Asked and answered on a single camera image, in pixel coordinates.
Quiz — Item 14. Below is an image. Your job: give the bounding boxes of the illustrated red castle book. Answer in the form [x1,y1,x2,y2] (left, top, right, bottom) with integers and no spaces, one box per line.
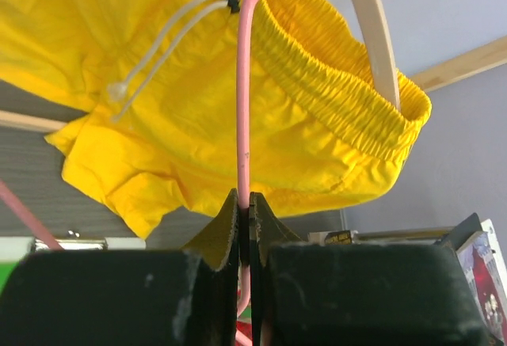
[456,225,506,345]

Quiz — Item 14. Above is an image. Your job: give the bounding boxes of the white wooden hanger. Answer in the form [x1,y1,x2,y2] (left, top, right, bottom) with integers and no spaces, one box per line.
[352,0,401,110]

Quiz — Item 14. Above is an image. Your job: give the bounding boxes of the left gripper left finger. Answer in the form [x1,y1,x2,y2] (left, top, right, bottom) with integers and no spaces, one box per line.
[1,191,238,345]

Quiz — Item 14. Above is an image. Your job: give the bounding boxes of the yellow shorts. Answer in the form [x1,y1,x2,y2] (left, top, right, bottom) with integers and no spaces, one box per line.
[1,0,432,238]

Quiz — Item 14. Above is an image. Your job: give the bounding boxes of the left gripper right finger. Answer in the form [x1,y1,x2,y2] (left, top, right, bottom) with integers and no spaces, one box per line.
[249,193,489,345]

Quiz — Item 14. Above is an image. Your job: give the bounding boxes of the green clipboard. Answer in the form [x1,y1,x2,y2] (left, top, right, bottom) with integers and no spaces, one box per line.
[1,230,146,276]

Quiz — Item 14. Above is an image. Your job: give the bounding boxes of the wooden clothes rack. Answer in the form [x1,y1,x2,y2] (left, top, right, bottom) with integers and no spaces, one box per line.
[1,36,506,133]

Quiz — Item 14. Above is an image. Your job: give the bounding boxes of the pink wire hanger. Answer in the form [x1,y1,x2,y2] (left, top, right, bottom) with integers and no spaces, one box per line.
[1,0,259,344]

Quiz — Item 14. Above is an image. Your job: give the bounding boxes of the black hardcover book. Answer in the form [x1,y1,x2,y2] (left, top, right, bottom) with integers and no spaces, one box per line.
[308,230,357,245]

